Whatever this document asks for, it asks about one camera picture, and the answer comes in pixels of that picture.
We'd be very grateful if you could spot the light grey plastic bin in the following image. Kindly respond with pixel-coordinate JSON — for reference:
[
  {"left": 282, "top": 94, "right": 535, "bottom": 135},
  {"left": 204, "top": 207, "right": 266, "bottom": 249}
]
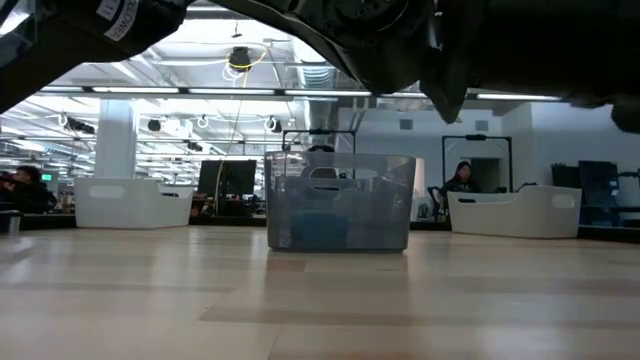
[{"left": 446, "top": 184, "right": 584, "bottom": 240}]

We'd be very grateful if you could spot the clear plastic bin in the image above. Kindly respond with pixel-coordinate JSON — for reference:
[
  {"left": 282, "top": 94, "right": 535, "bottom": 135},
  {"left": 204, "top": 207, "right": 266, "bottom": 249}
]
[{"left": 264, "top": 151, "right": 418, "bottom": 253}]

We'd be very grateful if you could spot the blue rounded block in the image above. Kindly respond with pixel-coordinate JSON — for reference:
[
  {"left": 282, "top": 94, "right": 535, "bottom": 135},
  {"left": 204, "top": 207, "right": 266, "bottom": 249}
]
[{"left": 291, "top": 209, "right": 352, "bottom": 251}]

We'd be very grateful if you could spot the dark blue storage shelf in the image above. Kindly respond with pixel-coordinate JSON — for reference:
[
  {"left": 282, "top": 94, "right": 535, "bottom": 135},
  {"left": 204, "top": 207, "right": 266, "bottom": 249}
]
[{"left": 550, "top": 159, "right": 640, "bottom": 229}]

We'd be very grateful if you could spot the black monitor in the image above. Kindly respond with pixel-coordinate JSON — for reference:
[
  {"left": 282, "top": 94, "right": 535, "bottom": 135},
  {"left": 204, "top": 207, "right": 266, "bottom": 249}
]
[{"left": 196, "top": 159, "right": 258, "bottom": 198}]

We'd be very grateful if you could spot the white plastic bin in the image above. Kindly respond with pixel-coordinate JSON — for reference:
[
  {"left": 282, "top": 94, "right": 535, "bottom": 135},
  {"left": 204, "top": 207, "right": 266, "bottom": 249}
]
[{"left": 74, "top": 177, "right": 195, "bottom": 231}]

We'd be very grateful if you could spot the white building pillar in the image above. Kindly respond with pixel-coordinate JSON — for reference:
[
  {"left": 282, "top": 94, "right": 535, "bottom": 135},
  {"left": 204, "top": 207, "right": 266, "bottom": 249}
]
[{"left": 93, "top": 98, "right": 138, "bottom": 180}]

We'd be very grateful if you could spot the black ceiling track light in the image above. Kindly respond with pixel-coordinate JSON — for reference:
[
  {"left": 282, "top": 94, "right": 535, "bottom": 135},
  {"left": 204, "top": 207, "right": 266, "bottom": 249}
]
[{"left": 63, "top": 116, "right": 97, "bottom": 136}]

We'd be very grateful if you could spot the black metal gantry frame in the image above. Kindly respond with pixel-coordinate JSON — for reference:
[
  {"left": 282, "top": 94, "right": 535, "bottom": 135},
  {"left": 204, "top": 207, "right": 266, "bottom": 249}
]
[{"left": 441, "top": 133, "right": 514, "bottom": 194}]

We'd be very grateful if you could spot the silver round ventilation duct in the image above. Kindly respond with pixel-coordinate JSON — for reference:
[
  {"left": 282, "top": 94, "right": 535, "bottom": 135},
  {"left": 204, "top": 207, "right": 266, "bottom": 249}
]
[{"left": 294, "top": 42, "right": 351, "bottom": 154}]

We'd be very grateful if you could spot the black overhead camera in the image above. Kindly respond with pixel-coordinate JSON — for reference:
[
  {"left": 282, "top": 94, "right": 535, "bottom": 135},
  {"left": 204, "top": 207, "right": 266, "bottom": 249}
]
[{"left": 228, "top": 45, "right": 253, "bottom": 72}]

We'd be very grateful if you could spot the yellow hanging cable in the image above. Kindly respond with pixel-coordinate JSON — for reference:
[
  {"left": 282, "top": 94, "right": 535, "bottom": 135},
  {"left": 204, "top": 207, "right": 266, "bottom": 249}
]
[{"left": 213, "top": 47, "right": 269, "bottom": 216}]

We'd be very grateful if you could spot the grey metal post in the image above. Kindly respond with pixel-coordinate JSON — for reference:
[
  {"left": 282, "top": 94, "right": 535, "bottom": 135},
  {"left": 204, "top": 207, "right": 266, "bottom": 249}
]
[{"left": 0, "top": 209, "right": 23, "bottom": 236}]

